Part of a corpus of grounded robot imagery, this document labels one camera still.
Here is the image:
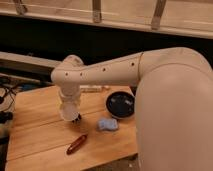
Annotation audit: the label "white rectangular box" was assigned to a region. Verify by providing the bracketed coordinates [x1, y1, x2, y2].
[80, 85, 102, 93]

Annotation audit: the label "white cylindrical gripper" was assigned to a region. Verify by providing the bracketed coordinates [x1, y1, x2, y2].
[59, 91, 82, 123]

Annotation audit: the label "blue eraser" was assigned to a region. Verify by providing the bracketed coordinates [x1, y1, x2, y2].
[98, 118, 118, 131]

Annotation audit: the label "reddish brown marker pen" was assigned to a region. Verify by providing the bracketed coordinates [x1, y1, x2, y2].
[66, 134, 87, 155]

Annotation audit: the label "black ceramic cup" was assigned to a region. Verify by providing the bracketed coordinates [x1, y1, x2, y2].
[106, 91, 135, 119]

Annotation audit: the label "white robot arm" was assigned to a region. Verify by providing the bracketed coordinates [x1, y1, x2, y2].
[51, 47, 213, 171]

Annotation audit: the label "black cables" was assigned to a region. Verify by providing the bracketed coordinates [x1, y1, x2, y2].
[0, 75, 22, 148]

